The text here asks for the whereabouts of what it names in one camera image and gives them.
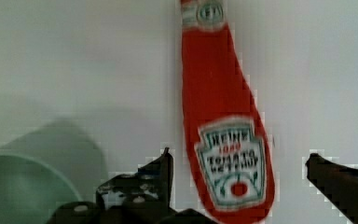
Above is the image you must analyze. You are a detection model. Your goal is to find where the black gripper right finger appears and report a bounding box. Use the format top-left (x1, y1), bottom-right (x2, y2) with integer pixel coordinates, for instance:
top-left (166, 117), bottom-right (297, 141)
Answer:
top-left (305, 153), bottom-right (358, 224)

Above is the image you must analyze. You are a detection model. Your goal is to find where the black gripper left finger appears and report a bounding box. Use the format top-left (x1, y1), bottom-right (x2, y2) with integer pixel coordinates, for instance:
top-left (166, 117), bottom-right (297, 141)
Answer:
top-left (95, 147), bottom-right (173, 224)

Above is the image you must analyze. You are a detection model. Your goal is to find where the red ketchup bottle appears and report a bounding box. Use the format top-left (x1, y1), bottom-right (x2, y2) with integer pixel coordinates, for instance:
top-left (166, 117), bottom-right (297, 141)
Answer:
top-left (179, 0), bottom-right (275, 224)

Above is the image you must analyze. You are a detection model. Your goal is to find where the green perforated strainer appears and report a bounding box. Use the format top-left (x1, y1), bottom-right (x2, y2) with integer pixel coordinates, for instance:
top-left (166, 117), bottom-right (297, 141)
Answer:
top-left (0, 120), bottom-right (107, 224)

